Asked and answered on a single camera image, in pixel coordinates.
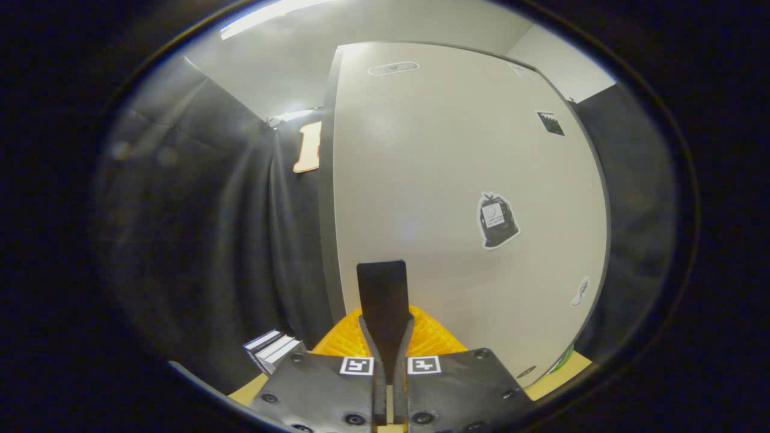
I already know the white shoe cabinet door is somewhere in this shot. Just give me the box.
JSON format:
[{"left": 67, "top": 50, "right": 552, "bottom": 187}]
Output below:
[{"left": 333, "top": 41, "right": 612, "bottom": 388}]

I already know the stack of white flat boxes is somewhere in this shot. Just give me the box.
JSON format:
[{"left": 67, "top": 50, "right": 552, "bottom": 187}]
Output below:
[{"left": 242, "top": 329, "right": 305, "bottom": 377}]

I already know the small green item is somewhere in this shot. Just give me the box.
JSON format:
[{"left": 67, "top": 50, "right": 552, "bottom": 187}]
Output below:
[{"left": 546, "top": 345, "right": 576, "bottom": 375}]

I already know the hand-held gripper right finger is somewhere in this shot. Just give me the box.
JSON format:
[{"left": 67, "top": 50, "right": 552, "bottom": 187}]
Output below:
[{"left": 385, "top": 260, "right": 534, "bottom": 433}]

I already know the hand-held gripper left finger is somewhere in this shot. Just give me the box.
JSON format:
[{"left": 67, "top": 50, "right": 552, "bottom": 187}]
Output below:
[{"left": 250, "top": 260, "right": 386, "bottom": 433}]

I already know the grey shoe cabinet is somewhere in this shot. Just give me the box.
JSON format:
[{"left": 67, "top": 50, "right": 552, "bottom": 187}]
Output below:
[{"left": 318, "top": 41, "right": 612, "bottom": 388}]

